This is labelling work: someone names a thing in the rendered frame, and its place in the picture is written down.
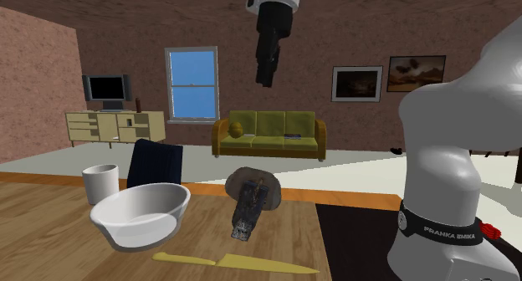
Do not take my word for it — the white-framed window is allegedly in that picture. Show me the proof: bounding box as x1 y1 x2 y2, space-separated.
164 45 221 125

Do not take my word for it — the green sofa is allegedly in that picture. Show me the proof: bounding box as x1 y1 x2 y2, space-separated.
210 110 329 162

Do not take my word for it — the round grey-brown board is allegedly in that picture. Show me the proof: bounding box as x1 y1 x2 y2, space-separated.
224 166 284 212

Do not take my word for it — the black television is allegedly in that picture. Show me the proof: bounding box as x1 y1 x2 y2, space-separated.
81 74 133 112

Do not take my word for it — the dark blue chair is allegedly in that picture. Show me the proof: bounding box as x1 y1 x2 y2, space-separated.
126 138 185 190

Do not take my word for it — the dark grey oblong gadget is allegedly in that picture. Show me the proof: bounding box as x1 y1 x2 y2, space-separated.
231 179 270 242

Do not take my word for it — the beige sideboard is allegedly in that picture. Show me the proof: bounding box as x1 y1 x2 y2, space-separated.
64 110 167 150

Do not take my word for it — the dark robot stand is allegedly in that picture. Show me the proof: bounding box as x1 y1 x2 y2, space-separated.
315 203 522 281

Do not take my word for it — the white bowl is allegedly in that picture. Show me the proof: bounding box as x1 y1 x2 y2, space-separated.
89 182 192 253

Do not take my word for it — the white cup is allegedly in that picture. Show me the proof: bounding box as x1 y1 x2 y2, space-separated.
81 163 120 206

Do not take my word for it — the yellow knife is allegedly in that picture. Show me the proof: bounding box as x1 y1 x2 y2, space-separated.
151 251 321 275

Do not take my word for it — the grey-framed dark wall picture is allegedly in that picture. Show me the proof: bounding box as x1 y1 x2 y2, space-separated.
330 64 384 104

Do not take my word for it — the black-framed brown wall picture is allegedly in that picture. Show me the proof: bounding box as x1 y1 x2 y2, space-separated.
386 54 448 94

